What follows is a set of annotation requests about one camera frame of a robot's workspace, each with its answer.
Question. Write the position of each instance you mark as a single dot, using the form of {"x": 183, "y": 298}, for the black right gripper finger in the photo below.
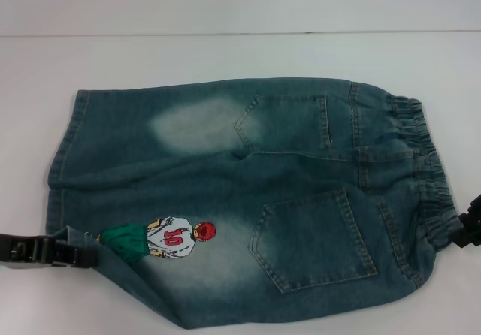
{"x": 476, "y": 206}
{"x": 467, "y": 231}

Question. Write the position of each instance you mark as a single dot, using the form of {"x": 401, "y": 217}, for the blue denim shorts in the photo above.
{"x": 300, "y": 169}

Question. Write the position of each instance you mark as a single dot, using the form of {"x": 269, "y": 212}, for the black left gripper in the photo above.
{"x": 7, "y": 248}

